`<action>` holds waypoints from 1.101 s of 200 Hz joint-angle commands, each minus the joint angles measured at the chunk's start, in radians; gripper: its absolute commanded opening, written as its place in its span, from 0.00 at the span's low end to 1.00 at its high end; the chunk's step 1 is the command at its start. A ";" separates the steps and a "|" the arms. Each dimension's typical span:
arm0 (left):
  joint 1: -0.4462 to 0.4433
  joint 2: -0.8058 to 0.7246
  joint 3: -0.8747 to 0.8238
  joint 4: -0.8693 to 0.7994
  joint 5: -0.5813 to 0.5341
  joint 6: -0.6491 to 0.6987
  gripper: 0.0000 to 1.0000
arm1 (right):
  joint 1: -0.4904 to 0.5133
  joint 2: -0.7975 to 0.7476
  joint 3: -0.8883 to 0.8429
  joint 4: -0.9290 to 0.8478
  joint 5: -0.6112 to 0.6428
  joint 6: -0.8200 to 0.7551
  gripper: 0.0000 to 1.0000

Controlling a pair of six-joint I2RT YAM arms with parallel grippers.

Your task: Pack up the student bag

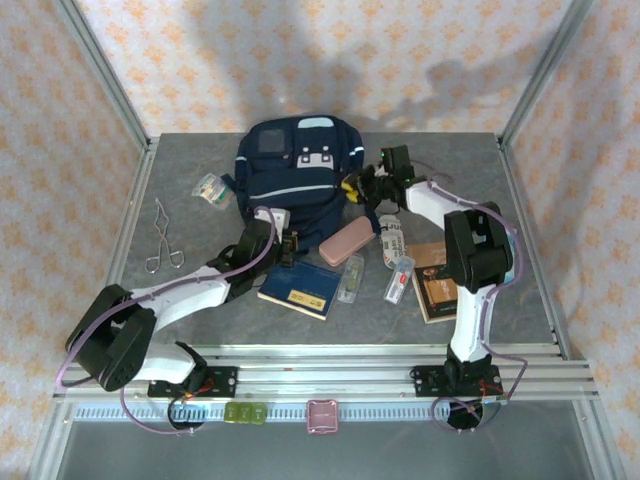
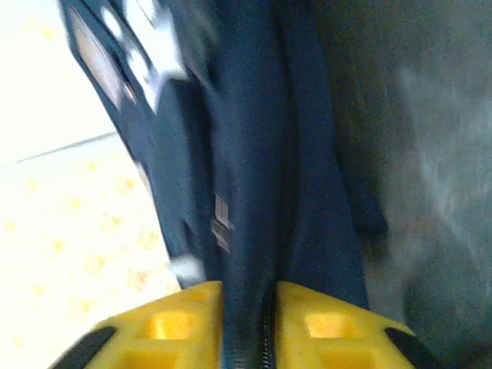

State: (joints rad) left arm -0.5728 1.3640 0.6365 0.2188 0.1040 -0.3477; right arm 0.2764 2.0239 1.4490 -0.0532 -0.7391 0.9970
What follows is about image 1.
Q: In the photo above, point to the blue book with gold label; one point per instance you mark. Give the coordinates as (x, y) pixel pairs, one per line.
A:
(300, 290)

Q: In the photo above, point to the pink pencil case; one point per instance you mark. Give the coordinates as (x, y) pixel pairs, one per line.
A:
(345, 241)

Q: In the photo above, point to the white roll with black print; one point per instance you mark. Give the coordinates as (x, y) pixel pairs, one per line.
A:
(392, 242)

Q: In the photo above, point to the navy blue backpack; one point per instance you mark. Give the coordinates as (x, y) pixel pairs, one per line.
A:
(300, 190)

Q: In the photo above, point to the clear case with green contents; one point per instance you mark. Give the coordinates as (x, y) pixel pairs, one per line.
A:
(350, 280)

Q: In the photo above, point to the light brown notebook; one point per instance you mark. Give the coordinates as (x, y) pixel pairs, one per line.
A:
(425, 256)

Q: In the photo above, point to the dark brown orange book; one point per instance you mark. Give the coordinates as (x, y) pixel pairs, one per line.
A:
(437, 297)

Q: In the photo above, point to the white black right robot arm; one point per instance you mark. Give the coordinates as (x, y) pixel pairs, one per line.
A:
(472, 320)

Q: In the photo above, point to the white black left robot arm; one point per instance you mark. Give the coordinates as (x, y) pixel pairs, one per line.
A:
(185, 300)

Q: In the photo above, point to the clear packet with green print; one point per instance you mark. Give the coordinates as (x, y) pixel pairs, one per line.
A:
(214, 191)

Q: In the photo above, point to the metal tongs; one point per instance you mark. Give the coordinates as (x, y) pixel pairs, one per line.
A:
(163, 239)

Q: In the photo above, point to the clear case with red label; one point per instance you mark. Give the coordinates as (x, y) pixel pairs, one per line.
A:
(398, 282)

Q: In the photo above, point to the green square tag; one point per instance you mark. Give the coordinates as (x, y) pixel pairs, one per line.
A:
(232, 414)
(258, 414)
(245, 414)

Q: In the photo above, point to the pink square box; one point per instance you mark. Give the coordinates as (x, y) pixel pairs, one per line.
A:
(323, 416)

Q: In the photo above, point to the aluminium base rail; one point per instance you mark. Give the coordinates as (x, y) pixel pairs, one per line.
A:
(325, 375)

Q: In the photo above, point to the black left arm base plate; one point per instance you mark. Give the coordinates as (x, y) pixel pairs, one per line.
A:
(225, 376)

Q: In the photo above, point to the left aluminium side rail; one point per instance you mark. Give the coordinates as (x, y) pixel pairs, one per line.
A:
(125, 240)

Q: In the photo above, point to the aluminium side rail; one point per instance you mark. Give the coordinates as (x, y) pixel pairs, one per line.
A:
(125, 240)
(537, 260)

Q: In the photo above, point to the right aluminium side rail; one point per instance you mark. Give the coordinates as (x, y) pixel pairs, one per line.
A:
(537, 260)

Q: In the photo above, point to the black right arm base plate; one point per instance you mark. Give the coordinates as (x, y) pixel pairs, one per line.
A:
(425, 380)

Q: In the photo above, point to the right aluminium frame post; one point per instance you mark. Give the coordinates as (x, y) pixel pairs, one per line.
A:
(545, 75)

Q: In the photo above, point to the aluminium frame post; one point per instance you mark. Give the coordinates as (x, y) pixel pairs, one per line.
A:
(545, 75)
(100, 75)

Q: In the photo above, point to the left aluminium frame post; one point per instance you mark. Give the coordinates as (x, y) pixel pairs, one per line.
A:
(100, 75)

